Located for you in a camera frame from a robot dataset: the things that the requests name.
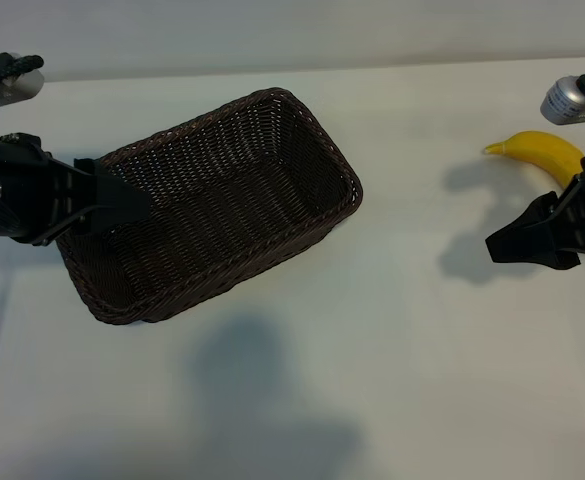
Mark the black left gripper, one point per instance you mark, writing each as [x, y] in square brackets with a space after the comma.
[17, 190]

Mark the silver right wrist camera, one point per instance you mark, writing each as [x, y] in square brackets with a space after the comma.
[557, 102]

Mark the dark brown wicker basket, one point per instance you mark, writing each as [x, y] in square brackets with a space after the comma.
[222, 200]

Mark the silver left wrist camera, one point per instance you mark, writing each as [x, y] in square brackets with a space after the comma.
[24, 89]

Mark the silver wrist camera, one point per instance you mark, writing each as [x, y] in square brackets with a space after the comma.
[557, 102]
[24, 89]

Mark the yellow banana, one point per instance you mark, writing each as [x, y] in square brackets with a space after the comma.
[542, 147]

